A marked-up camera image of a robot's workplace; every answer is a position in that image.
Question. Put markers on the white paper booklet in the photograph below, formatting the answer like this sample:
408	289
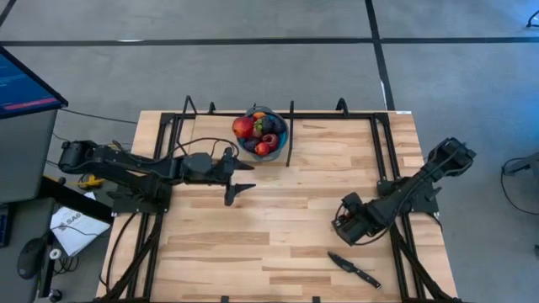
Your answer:
78	229

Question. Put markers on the purple mangosteen green cap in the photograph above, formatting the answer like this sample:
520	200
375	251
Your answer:
264	125

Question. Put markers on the pink peach with leaf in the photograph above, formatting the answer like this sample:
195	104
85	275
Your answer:
257	134

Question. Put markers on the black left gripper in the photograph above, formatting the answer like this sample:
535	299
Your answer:
202	179

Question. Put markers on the black aluminium rig frame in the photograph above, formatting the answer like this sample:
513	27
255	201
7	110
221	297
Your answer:
328	115

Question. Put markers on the blue collapsible bowl grey rim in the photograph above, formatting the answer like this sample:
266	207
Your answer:
284	139

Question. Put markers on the black desk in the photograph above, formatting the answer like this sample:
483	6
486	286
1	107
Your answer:
76	202

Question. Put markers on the computer monitor blue screen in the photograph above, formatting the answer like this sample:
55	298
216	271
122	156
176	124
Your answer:
21	88

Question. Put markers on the orange red nectarine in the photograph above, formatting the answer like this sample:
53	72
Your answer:
259	115

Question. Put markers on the black computer mouse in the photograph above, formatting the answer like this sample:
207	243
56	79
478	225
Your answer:
31	256

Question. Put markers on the white tape roll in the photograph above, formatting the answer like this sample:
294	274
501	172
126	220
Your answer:
55	250

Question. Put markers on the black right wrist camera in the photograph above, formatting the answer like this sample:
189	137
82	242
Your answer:
353	198

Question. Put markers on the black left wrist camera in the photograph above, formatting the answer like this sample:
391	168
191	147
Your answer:
198	162

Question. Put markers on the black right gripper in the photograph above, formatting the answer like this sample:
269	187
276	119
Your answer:
362	223

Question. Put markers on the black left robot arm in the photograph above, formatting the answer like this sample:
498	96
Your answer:
126	164

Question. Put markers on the large red pomegranate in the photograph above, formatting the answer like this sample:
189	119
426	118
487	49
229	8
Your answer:
243	127

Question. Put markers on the black kitchen knife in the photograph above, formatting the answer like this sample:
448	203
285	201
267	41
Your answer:
353	269

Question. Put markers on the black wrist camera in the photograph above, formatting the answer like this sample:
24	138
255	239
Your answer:
353	198
198	162

